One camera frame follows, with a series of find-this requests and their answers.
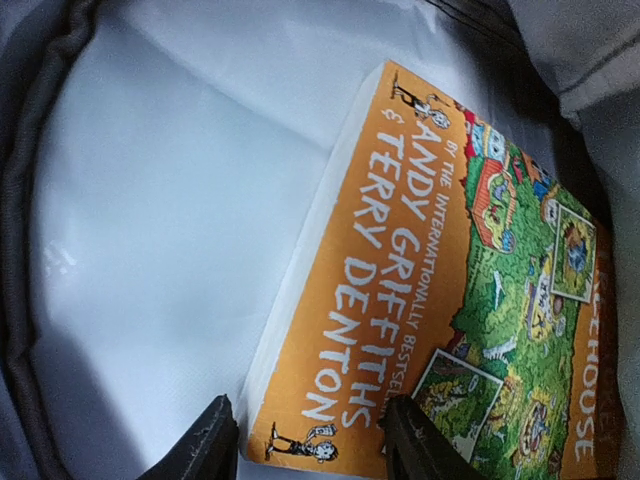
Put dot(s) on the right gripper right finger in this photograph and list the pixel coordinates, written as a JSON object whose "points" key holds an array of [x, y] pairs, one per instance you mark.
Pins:
{"points": [[416, 449]]}

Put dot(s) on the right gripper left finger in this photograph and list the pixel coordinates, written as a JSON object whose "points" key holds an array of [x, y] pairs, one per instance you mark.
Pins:
{"points": [[207, 450]]}

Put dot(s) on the orange green Treehouse book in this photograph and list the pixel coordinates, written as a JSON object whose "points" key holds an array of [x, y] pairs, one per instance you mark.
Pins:
{"points": [[438, 260]]}

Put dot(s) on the navy blue backpack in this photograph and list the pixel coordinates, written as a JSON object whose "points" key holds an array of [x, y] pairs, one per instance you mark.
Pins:
{"points": [[158, 159]]}

